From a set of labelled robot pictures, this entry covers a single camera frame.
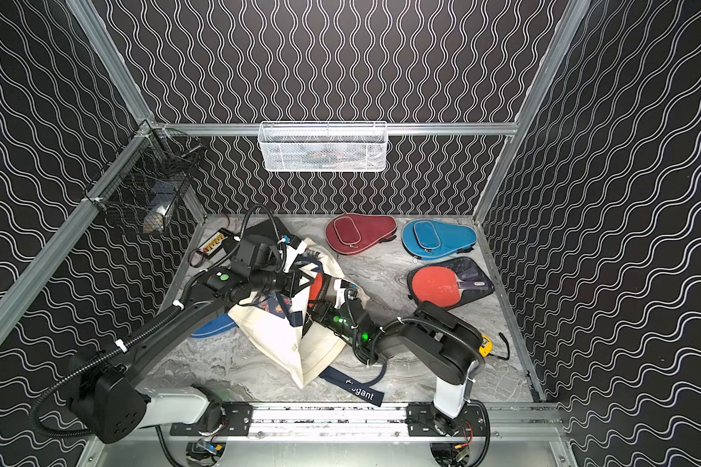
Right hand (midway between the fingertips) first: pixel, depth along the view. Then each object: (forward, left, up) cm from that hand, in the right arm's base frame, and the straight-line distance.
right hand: (304, 304), depth 83 cm
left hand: (+2, -3, +11) cm, 12 cm away
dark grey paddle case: (+14, -46, -10) cm, 49 cm away
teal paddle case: (+32, -41, -8) cm, 53 cm away
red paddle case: (+34, -13, -7) cm, 37 cm away
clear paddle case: (+4, -4, +3) cm, 6 cm away
